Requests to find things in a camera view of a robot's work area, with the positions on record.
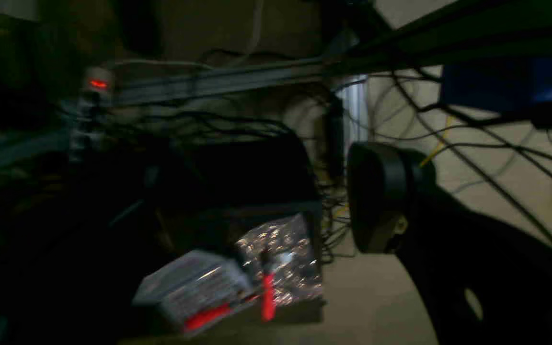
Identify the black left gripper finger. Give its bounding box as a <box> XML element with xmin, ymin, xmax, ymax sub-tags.
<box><xmin>346</xmin><ymin>142</ymin><xmax>552</xmax><ymax>345</ymax></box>

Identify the blue box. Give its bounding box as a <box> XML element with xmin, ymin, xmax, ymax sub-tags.
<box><xmin>438</xmin><ymin>57</ymin><xmax>552</xmax><ymax>113</ymax></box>

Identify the crinkled plastic bag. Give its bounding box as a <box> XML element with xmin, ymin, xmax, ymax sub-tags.
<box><xmin>235</xmin><ymin>213</ymin><xmax>323</xmax><ymax>307</ymax></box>

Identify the black power strip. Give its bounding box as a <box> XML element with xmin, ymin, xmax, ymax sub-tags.
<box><xmin>323</xmin><ymin>95</ymin><xmax>345</xmax><ymax>181</ymax></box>

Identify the black computer case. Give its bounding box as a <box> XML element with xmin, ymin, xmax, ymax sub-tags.
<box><xmin>117</xmin><ymin>134</ymin><xmax>322</xmax><ymax>254</ymax></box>

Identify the yellow cable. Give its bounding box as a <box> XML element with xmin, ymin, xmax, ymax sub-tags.
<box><xmin>324</xmin><ymin>115</ymin><xmax>456</xmax><ymax>221</ymax></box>

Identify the red handled tool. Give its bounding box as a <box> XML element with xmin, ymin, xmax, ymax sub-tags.
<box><xmin>260</xmin><ymin>250</ymin><xmax>276</xmax><ymax>322</ymax></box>

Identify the white power strip red switch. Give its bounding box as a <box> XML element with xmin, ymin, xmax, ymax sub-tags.
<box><xmin>69</xmin><ymin>66</ymin><xmax>115</xmax><ymax>164</ymax></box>

